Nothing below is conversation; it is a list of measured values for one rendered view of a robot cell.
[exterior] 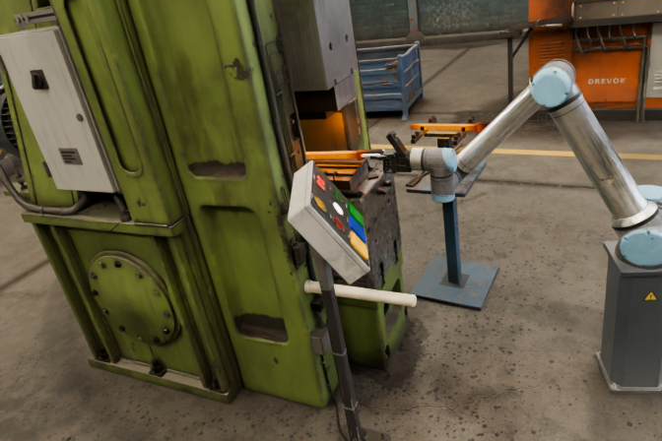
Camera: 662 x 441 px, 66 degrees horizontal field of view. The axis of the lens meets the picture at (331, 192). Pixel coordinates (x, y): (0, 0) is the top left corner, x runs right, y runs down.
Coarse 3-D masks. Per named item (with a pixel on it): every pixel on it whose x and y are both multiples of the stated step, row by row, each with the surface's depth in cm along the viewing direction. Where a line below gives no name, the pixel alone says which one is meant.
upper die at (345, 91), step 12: (348, 84) 200; (300, 96) 196; (312, 96) 194; (324, 96) 192; (336, 96) 191; (348, 96) 200; (300, 108) 199; (312, 108) 196; (324, 108) 194; (336, 108) 192
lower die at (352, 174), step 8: (320, 160) 224; (328, 160) 222; (336, 160) 221; (344, 160) 222; (352, 160) 220; (360, 160) 219; (320, 168) 218; (328, 168) 217; (336, 168) 215; (344, 168) 214; (352, 168) 213; (360, 168) 214; (328, 176) 212; (336, 176) 210; (344, 176) 209; (352, 176) 208; (360, 176) 214; (336, 184) 208; (344, 184) 206; (352, 184) 207; (360, 184) 215
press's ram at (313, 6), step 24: (288, 0) 175; (312, 0) 172; (336, 0) 187; (288, 24) 179; (312, 24) 176; (336, 24) 188; (288, 48) 184; (312, 48) 180; (336, 48) 189; (312, 72) 184; (336, 72) 190
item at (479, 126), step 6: (414, 126) 261; (420, 126) 259; (426, 126) 257; (432, 126) 255; (438, 126) 254; (444, 126) 252; (450, 126) 251; (456, 126) 249; (462, 126) 248; (468, 126) 246; (474, 126) 244; (480, 126) 245; (486, 126) 243; (480, 132) 245
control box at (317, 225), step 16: (304, 176) 161; (320, 176) 166; (304, 192) 149; (320, 192) 155; (304, 208) 140; (320, 208) 145; (304, 224) 142; (320, 224) 142; (336, 224) 147; (320, 240) 144; (336, 240) 144; (336, 256) 146; (352, 256) 147; (352, 272) 149
